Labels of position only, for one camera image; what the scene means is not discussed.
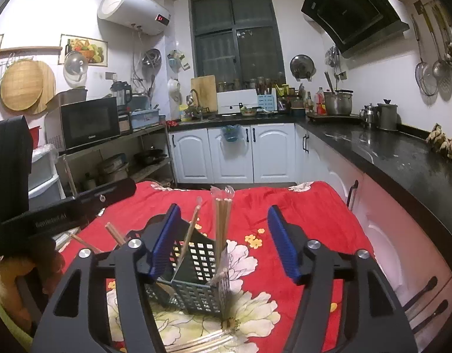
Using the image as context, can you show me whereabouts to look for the chopstick pair long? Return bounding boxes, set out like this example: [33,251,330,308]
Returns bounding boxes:
[210,186,235,268]

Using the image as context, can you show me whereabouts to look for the dark kitchen window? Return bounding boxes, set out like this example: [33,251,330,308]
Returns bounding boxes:
[190,0,285,89]

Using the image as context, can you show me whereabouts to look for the left hand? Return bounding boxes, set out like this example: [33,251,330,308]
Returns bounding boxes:
[0,239,64,333]

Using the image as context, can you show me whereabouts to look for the white plastic drawer tower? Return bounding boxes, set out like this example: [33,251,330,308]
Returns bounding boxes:
[29,144,65,209]

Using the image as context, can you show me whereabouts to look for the dark green utensil basket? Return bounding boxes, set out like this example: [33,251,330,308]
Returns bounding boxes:
[145,219,230,320]

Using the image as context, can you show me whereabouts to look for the metal shelf rack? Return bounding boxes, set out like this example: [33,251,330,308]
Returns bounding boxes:
[56,122,177,195]

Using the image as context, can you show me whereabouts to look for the black microwave oven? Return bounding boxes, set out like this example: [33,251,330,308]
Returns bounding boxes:
[44,97,120,153]

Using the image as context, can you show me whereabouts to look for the red floral table cloth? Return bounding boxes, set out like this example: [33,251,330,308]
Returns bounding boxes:
[61,182,371,352]

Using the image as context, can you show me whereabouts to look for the round bamboo board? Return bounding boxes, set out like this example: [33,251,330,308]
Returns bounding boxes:
[0,59,56,115]

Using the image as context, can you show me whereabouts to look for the garlic bunch on counter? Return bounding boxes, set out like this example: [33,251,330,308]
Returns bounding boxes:
[425,123,452,160]

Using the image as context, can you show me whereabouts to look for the wooden cutting board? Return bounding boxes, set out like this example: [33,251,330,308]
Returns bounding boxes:
[191,75,218,112]

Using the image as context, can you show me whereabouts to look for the steel kettle pot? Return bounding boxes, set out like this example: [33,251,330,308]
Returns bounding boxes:
[377,99,398,131]

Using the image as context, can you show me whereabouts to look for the large steel stock pot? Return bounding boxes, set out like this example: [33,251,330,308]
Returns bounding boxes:
[324,89,354,116]

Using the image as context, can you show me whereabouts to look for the white water heater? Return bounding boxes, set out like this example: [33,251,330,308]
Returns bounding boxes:
[97,0,171,36]

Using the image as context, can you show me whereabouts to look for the hanging skimmer ladle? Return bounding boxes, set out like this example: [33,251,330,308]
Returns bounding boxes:
[411,15,438,96]

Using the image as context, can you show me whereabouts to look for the hanging pot lid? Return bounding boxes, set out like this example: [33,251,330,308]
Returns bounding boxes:
[290,54,316,81]

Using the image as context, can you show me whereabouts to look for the black range hood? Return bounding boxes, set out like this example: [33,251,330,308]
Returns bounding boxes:
[302,0,410,59]

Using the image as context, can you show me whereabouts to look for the glass lid on wall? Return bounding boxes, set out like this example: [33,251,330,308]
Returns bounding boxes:
[63,51,89,89]

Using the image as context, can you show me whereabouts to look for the fruit picture on wall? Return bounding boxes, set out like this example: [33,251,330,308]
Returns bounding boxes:
[57,34,108,67]

